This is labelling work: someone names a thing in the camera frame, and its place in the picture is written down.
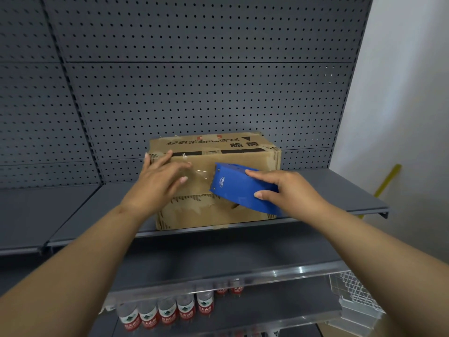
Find person's left hand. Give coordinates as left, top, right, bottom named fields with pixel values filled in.
left=119, top=150, right=193, bottom=221

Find person's right hand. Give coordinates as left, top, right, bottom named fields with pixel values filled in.
left=245, top=168, right=330, bottom=221

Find brown cardboard box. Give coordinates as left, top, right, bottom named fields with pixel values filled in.
left=146, top=132, right=282, bottom=231

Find blue tape dispenser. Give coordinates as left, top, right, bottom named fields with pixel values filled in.
left=209, top=162, right=284, bottom=218

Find person's right forearm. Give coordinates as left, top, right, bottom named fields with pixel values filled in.
left=308, top=201, right=449, bottom=337

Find person's left forearm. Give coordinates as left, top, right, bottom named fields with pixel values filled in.
left=0, top=203, right=150, bottom=337

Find grey metal shelf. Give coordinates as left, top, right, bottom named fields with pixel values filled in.
left=43, top=167, right=391, bottom=248
left=87, top=277, right=343, bottom=337
left=0, top=184, right=102, bottom=256

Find yellow stick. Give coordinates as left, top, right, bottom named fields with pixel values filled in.
left=373, top=164, right=403, bottom=199

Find grey pegboard back panel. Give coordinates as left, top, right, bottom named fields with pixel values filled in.
left=42, top=0, right=374, bottom=183
left=0, top=0, right=102, bottom=189

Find grey shelf with clear rail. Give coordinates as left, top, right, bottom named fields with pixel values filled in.
left=105, top=220, right=351, bottom=306

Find white wire basket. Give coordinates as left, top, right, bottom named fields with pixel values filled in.
left=328, top=270, right=386, bottom=337

